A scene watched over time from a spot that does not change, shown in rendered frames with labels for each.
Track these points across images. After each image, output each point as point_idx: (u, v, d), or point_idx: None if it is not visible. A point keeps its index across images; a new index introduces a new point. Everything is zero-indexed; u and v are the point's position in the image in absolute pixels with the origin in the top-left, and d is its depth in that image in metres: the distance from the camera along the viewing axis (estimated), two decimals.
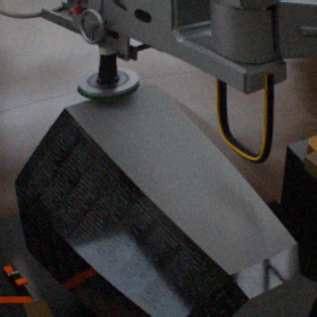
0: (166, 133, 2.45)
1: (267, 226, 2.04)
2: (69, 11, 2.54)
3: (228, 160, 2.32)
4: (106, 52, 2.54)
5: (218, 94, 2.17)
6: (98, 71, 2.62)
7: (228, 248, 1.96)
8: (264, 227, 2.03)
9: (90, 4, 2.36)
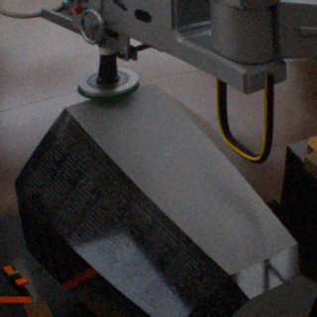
0: (166, 133, 2.45)
1: (267, 226, 2.04)
2: (69, 11, 2.54)
3: (228, 160, 2.32)
4: (106, 52, 2.54)
5: (218, 94, 2.17)
6: (98, 71, 2.62)
7: (228, 248, 1.96)
8: (264, 227, 2.03)
9: (90, 4, 2.36)
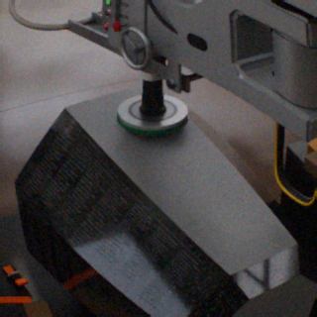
0: (166, 133, 2.45)
1: (267, 226, 2.04)
2: (104, 26, 2.35)
3: (228, 160, 2.32)
4: (151, 77, 2.35)
5: (276, 138, 1.98)
6: (141, 100, 2.43)
7: (228, 248, 1.96)
8: (264, 227, 2.03)
9: (131, 21, 2.17)
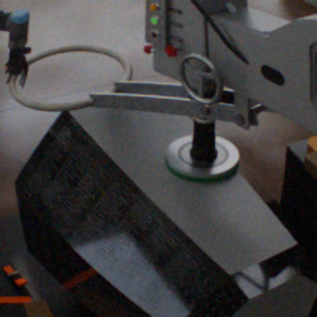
0: (166, 133, 2.45)
1: (267, 226, 2.04)
2: (145, 49, 2.16)
3: None
4: (205, 119, 2.20)
5: None
6: (192, 144, 2.28)
7: (228, 248, 1.96)
8: (264, 227, 2.03)
9: (187, 45, 1.99)
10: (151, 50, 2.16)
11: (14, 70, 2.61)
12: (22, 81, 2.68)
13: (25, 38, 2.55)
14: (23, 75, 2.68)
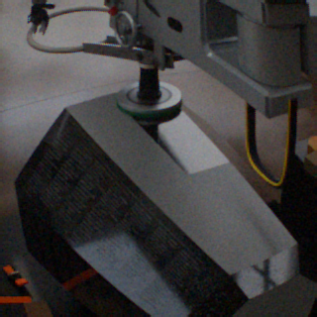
0: (166, 133, 2.45)
1: (267, 226, 2.04)
2: (108, 11, 2.50)
3: (228, 160, 2.32)
4: (146, 65, 2.50)
5: (247, 115, 2.07)
6: (139, 85, 2.59)
7: (228, 248, 1.96)
8: (264, 227, 2.03)
9: (126, 6, 2.31)
10: None
11: (35, 21, 3.04)
12: (42, 30, 3.10)
13: None
14: (44, 26, 3.10)
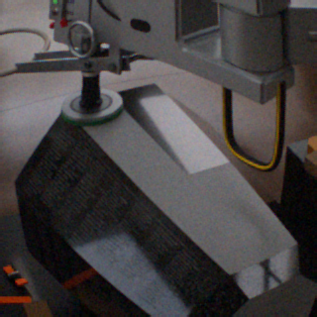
0: (166, 133, 2.45)
1: (267, 226, 2.04)
2: (50, 25, 2.42)
3: (228, 160, 2.32)
4: (90, 73, 2.46)
5: (224, 104, 2.12)
6: (80, 95, 2.54)
7: (228, 248, 1.96)
8: (264, 227, 2.03)
9: (76, 16, 2.25)
10: (53, 25, 2.42)
11: None
12: None
13: None
14: None
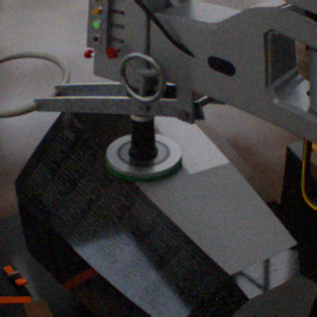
0: (166, 133, 2.45)
1: (267, 226, 2.04)
2: (85, 53, 2.15)
3: (228, 160, 2.32)
4: (145, 117, 2.21)
5: (305, 158, 1.89)
6: (131, 143, 2.28)
7: (228, 248, 1.96)
8: (264, 227, 2.03)
9: (128, 45, 1.99)
10: (91, 53, 2.15)
11: None
12: None
13: None
14: None
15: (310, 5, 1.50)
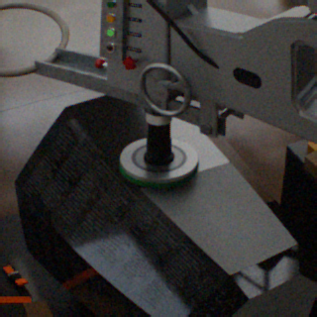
0: None
1: (267, 226, 2.04)
2: (96, 63, 2.08)
3: (228, 160, 2.32)
4: (161, 121, 2.13)
5: None
6: (147, 149, 2.20)
7: (228, 248, 1.96)
8: (264, 227, 2.03)
9: (146, 54, 1.93)
10: (103, 63, 2.08)
11: None
12: None
13: None
14: None
15: None
